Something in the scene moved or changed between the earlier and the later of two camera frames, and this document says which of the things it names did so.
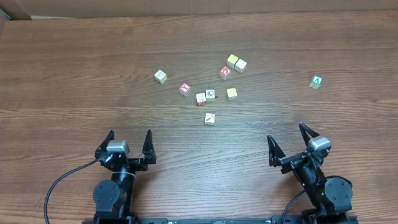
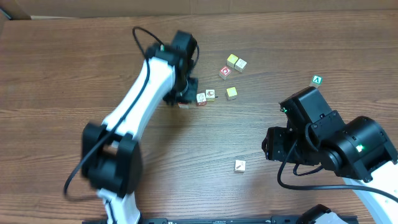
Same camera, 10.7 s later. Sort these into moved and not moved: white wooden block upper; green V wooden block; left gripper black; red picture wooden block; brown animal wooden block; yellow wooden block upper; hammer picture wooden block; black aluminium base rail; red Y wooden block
Moved: hammer picture wooden block; left gripper black; red Y wooden block
Not moved: yellow wooden block upper; brown animal wooden block; white wooden block upper; red picture wooden block; green V wooden block; black aluminium base rail
